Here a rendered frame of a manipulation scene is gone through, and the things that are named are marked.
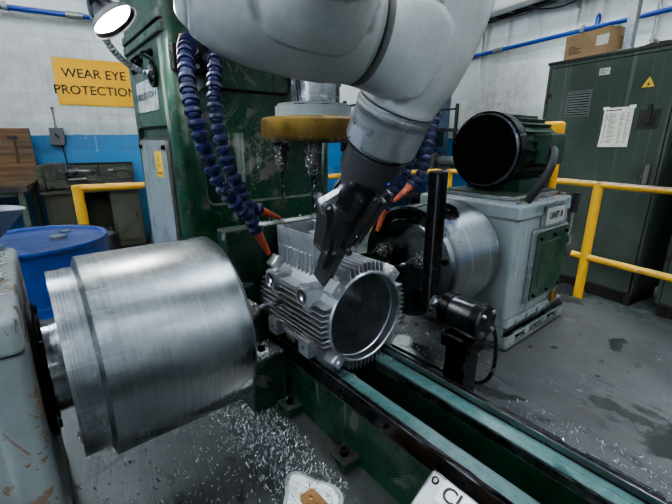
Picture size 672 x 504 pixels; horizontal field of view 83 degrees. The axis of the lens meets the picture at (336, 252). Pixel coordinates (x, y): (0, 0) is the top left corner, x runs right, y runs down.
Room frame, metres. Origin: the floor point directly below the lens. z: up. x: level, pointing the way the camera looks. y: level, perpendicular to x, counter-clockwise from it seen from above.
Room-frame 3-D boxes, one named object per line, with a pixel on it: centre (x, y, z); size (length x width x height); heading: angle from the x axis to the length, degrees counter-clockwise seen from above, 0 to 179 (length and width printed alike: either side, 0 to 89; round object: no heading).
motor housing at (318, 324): (0.66, 0.01, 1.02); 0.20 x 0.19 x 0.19; 39
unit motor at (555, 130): (1.04, -0.50, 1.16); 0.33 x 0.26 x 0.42; 129
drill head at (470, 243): (0.87, -0.24, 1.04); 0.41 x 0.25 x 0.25; 129
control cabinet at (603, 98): (3.37, -2.33, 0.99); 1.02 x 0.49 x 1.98; 29
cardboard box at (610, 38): (3.61, -2.24, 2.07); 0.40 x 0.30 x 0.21; 21
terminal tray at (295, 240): (0.69, 0.04, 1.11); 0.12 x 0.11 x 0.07; 39
